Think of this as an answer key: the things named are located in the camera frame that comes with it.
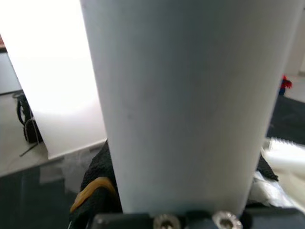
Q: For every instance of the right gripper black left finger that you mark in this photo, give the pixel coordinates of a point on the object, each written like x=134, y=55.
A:
x=100, y=171

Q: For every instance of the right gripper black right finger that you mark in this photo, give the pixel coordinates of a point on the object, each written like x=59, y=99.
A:
x=268, y=171

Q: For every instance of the white plastic table top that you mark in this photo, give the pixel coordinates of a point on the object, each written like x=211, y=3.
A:
x=288, y=157

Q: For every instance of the white plastic table leg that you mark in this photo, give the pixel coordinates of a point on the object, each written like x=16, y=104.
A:
x=190, y=107

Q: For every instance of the tan rubber band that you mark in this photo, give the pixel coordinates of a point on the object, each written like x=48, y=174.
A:
x=88, y=190

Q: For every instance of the black tablecloth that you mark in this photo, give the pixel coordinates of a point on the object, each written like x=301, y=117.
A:
x=28, y=202

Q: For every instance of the black backpack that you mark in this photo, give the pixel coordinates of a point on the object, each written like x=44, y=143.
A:
x=26, y=121

